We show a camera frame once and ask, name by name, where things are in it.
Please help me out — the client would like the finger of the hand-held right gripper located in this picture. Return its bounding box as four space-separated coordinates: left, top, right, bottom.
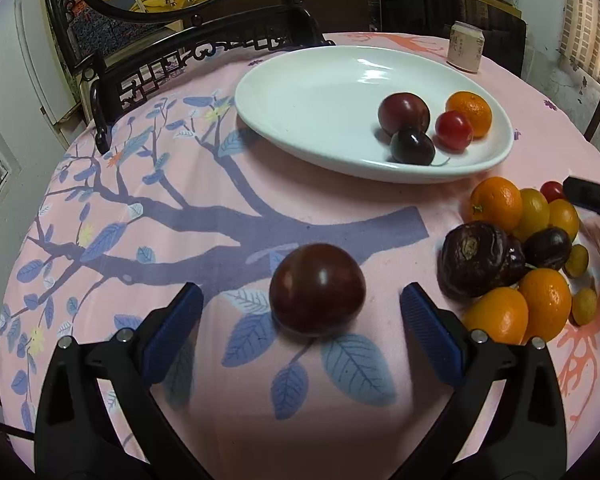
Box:
563 176 600 218

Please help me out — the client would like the white oval plate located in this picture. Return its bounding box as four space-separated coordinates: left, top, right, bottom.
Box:
235 45 514 184

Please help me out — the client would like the pink drink can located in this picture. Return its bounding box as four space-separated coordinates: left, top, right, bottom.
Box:
447 21 483 73

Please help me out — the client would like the white cabinet door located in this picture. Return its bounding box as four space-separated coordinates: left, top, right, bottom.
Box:
14 0 83 127

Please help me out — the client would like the black rectangular panel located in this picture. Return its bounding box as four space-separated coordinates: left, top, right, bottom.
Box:
379 0 528 81

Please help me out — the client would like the large dark red plum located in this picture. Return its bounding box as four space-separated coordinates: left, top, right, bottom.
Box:
269 243 367 337

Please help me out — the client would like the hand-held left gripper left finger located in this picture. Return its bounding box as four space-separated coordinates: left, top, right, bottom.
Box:
35 282 213 480

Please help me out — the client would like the orange mandarin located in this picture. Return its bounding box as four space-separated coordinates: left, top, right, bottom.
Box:
445 90 493 138
469 176 524 233
517 268 573 343
462 287 529 346

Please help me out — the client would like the wrinkled dark brown fruit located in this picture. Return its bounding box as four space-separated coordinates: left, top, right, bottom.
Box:
440 221 527 298

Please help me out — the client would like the small yellow longan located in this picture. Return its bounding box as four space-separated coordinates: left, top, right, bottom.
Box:
564 244 590 278
571 287 598 326

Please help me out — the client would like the small dark red tomato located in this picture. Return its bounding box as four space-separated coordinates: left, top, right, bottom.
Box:
378 92 431 136

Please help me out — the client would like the red cherry tomato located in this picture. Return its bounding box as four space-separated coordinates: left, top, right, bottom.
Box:
435 110 475 152
539 180 566 204

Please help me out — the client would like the yellow tomato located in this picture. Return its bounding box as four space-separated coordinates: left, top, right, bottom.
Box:
512 188 551 243
547 198 580 242

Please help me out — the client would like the dark purple plum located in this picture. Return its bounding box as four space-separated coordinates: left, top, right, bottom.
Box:
390 127 437 166
522 226 573 270

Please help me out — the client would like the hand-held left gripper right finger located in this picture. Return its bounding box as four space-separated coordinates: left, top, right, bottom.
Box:
390 282 567 480

